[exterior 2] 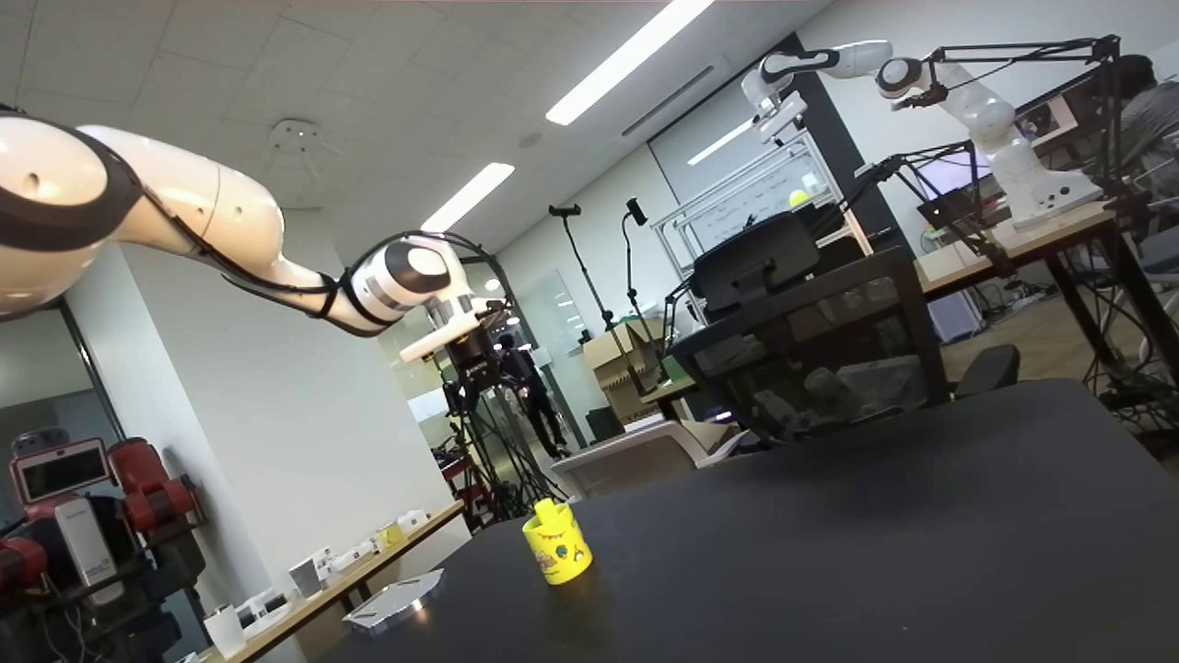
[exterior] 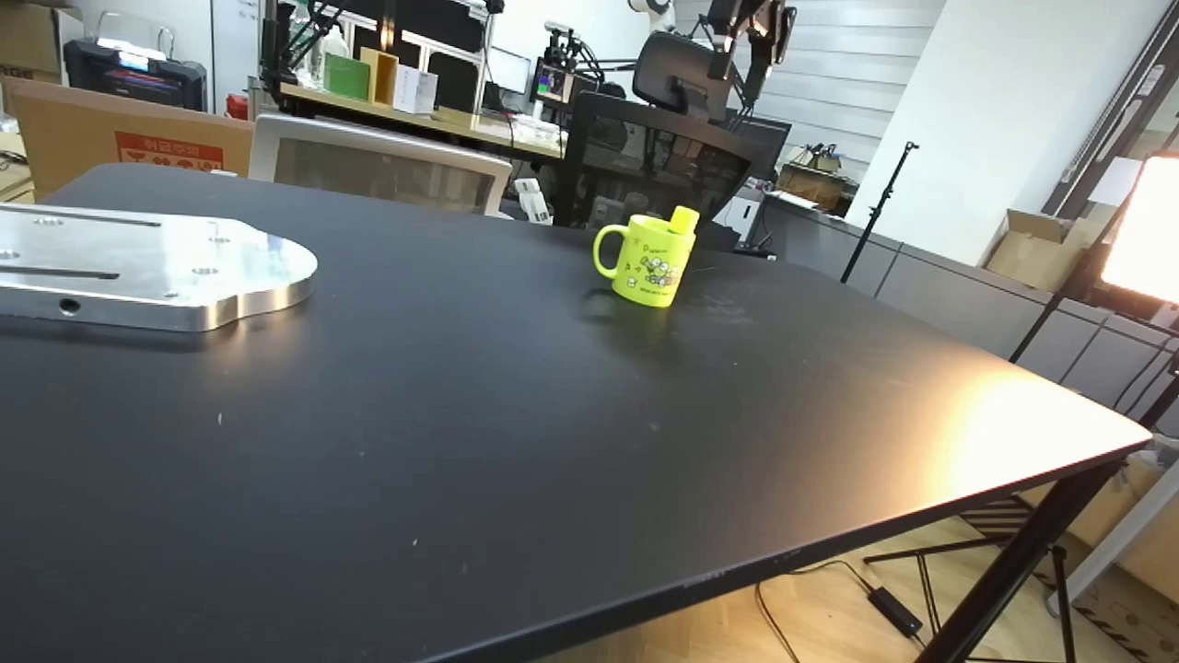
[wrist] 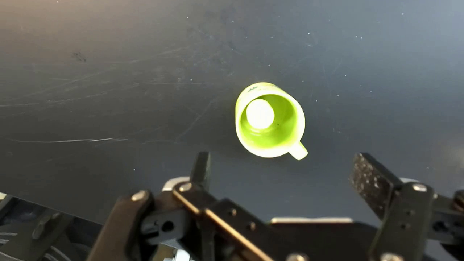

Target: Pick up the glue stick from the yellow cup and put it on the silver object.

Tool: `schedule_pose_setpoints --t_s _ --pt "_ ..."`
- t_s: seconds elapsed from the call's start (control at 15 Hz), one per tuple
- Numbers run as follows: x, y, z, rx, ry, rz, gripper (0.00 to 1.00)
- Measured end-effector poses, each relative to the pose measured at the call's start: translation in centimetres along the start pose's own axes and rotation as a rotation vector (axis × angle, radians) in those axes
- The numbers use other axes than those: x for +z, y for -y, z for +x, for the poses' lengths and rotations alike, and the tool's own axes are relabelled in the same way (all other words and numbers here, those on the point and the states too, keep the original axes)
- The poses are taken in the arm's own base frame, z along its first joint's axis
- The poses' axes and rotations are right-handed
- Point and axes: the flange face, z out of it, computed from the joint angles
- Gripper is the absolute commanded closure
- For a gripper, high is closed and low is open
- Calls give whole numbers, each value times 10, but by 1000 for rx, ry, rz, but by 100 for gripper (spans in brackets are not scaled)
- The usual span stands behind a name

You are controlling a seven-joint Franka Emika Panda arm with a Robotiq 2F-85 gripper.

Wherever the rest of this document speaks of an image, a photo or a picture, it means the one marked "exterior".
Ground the black power adapter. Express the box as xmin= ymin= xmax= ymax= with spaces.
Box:
xmin=866 ymin=583 xmax=925 ymax=639

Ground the silver metal plate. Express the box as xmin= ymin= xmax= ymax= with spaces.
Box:
xmin=0 ymin=200 xmax=319 ymax=335

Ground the grey cabinet row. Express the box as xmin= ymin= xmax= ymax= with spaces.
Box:
xmin=747 ymin=193 xmax=1179 ymax=437

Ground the wooden desk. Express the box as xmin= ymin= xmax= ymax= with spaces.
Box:
xmin=276 ymin=80 xmax=566 ymax=163

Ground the black pole stand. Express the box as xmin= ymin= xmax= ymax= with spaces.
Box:
xmin=835 ymin=135 xmax=925 ymax=286

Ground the plain cardboard box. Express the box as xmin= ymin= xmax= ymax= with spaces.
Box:
xmin=0 ymin=0 xmax=69 ymax=83

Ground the white box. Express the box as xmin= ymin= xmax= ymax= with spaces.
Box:
xmin=395 ymin=64 xmax=442 ymax=116

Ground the black monitor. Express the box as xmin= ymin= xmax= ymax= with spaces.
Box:
xmin=425 ymin=48 xmax=487 ymax=116

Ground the black printer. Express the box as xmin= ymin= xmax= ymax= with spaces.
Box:
xmin=61 ymin=33 xmax=210 ymax=114

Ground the small screen device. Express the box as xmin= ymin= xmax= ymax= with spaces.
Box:
xmin=530 ymin=64 xmax=577 ymax=109

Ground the yellow printed mug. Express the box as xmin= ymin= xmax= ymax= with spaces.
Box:
xmin=589 ymin=210 xmax=701 ymax=313

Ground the brown wooden box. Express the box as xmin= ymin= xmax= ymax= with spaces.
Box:
xmin=775 ymin=157 xmax=858 ymax=213

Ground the black table leg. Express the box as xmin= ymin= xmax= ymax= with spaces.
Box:
xmin=912 ymin=455 xmax=1126 ymax=663

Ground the white framed panel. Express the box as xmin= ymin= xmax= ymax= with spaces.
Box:
xmin=246 ymin=109 xmax=515 ymax=220

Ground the open cardboard box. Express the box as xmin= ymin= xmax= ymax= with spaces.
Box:
xmin=980 ymin=205 xmax=1087 ymax=298

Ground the yellow box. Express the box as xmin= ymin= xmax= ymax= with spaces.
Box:
xmin=361 ymin=44 xmax=404 ymax=105

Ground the black mesh office chair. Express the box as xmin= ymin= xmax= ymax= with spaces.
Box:
xmin=553 ymin=29 xmax=796 ymax=233

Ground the cardboard box with red label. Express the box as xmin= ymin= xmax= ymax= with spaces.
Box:
xmin=5 ymin=76 xmax=258 ymax=201

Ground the bright light panel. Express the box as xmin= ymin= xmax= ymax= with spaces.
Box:
xmin=1099 ymin=151 xmax=1179 ymax=310

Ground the green box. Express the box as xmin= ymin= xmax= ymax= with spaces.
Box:
xmin=319 ymin=48 xmax=374 ymax=103

